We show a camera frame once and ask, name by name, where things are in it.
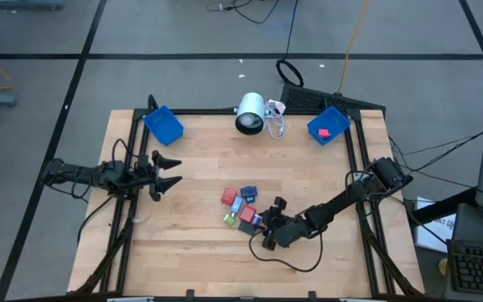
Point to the black perforated panel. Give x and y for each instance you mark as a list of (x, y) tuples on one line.
[(321, 100)]

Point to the black rectangular box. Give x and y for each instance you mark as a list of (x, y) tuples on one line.
[(246, 228)]

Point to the blue plastic basket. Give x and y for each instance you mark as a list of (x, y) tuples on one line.
[(164, 126), (333, 119)]

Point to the white spot lamp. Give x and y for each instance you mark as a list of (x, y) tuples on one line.
[(250, 111)]

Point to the pink USB wall charger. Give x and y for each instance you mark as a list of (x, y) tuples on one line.
[(323, 133)]

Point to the white paper sheet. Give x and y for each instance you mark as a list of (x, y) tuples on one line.
[(434, 235)]

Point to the black table frame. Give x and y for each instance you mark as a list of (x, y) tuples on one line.
[(138, 138)]

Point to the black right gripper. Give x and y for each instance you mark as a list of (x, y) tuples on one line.
[(285, 230)]

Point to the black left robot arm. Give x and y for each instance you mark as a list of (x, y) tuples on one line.
[(99, 174)]

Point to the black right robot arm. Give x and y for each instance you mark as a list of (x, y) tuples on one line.
[(342, 197)]

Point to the light blue wall charger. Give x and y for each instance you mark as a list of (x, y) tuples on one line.
[(236, 204)]

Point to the red USB wall charger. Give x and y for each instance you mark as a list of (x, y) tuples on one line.
[(247, 213), (228, 196)]

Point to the black keyboard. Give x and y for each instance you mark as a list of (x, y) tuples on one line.
[(480, 268)]

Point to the dark blue charger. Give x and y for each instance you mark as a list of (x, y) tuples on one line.
[(249, 193)]

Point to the green USB wall charger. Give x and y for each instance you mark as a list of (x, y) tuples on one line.
[(229, 219)]

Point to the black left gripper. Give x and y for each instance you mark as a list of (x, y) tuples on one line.
[(147, 174)]

